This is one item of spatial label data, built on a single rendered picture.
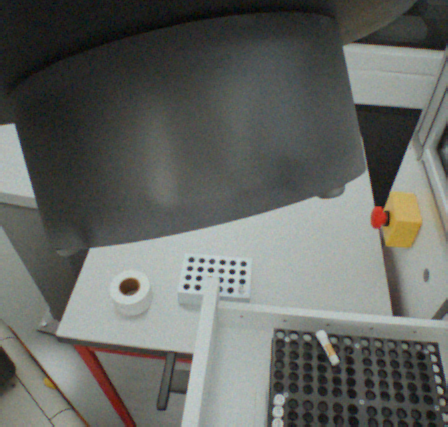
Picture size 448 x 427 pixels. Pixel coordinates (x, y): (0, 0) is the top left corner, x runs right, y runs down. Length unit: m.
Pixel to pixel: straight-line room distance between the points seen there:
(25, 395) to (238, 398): 0.81
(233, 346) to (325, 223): 0.37
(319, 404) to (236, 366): 0.13
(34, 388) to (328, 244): 0.88
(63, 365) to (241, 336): 1.06
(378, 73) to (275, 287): 0.62
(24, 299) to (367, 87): 1.44
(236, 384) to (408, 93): 0.86
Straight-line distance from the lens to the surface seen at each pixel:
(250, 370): 0.63
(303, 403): 0.59
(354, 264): 0.85
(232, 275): 0.75
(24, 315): 1.78
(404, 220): 0.74
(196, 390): 0.53
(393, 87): 1.18
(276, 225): 0.88
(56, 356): 1.66
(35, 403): 1.30
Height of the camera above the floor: 1.42
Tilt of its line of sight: 47 degrees down
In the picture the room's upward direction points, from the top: straight up
